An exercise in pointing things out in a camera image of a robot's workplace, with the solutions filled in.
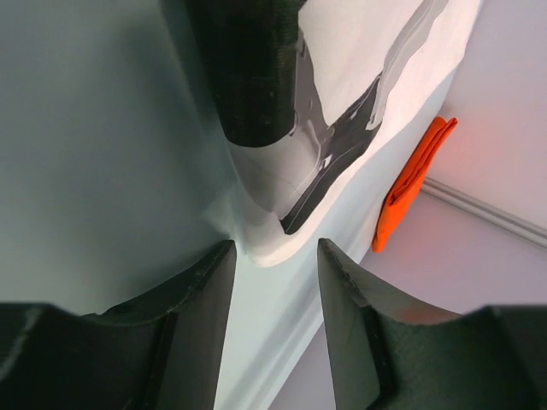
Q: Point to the white printed t shirt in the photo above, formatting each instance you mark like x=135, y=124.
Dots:
x=363, y=71

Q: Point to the right aluminium corner post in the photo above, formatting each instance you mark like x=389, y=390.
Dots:
x=507, y=222

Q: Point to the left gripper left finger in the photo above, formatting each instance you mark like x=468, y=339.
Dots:
x=160, y=350

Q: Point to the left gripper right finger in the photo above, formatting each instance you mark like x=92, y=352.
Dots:
x=390, y=350

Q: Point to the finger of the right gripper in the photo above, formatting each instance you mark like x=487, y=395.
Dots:
x=248, y=49

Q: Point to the folded orange t shirt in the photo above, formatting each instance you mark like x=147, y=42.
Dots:
x=408, y=184

